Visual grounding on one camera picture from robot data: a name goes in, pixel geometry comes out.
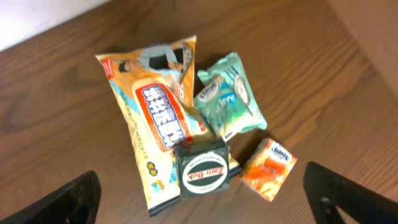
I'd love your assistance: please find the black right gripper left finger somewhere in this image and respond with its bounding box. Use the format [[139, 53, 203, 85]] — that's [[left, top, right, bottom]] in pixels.
[[1, 170, 101, 224]]

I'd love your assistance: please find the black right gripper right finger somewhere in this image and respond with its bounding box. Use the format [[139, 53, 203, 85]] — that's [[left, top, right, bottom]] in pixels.
[[303, 161, 397, 223]]

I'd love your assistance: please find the orange snack packet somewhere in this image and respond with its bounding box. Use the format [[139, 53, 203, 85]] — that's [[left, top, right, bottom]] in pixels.
[[240, 138, 297, 202]]

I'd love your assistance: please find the green Zam-Buk ointment box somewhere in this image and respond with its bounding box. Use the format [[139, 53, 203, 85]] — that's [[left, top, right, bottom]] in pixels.
[[177, 140, 230, 198]]

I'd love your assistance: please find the teal white tissue packet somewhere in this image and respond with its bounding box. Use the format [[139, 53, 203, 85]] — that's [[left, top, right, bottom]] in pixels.
[[197, 52, 267, 133]]

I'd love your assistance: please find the cream snack bag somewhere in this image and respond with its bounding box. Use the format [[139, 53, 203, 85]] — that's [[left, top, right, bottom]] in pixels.
[[95, 34, 243, 218]]

